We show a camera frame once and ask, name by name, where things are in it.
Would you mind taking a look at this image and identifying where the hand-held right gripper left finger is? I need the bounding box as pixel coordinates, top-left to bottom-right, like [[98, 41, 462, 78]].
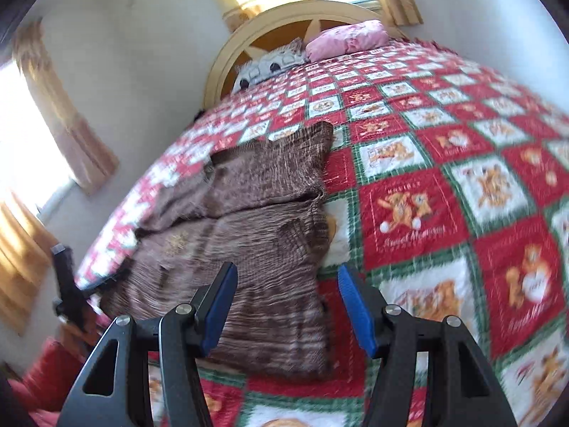
[[58, 262, 238, 427]]

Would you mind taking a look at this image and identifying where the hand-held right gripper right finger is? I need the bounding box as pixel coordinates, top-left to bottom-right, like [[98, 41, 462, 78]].
[[337, 264, 519, 427]]

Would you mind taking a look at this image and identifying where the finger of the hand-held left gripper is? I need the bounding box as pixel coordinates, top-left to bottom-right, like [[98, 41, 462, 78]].
[[51, 244, 90, 332], [80, 276, 123, 298]]

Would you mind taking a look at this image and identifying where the brown knitted sweater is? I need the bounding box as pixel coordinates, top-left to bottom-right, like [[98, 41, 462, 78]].
[[100, 121, 335, 381]]

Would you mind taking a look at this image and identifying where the red cloth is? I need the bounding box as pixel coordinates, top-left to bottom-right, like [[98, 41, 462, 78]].
[[20, 338, 87, 412]]

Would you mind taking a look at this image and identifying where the red checked printed blanket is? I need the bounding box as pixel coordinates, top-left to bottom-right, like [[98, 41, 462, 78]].
[[73, 38, 569, 427]]

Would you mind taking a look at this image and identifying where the grey and white pillow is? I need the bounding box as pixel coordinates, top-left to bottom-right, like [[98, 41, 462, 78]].
[[232, 38, 309, 94]]

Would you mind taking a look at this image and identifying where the pink pillow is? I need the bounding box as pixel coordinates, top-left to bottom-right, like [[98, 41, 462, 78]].
[[304, 20, 389, 63]]

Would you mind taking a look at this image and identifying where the pink fringed cloth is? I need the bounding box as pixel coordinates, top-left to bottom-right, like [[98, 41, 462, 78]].
[[400, 36, 447, 51]]

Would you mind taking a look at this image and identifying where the cream wooden headboard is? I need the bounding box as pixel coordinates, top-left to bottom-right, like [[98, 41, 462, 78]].
[[202, 0, 407, 107]]

